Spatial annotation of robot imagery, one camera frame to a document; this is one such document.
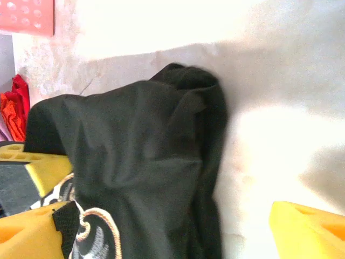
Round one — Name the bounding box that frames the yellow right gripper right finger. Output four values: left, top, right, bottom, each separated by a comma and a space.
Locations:
268, 201, 345, 259

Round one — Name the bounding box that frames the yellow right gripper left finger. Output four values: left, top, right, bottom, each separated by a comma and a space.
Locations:
0, 201, 81, 259

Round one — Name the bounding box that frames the black printed t-shirt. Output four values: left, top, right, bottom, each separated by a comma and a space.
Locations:
24, 62, 229, 259

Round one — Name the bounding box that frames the red folded t-shirt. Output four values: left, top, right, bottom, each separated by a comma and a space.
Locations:
0, 74, 31, 142

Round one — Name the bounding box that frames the pink plastic basket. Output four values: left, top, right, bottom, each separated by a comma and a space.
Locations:
0, 0, 56, 37

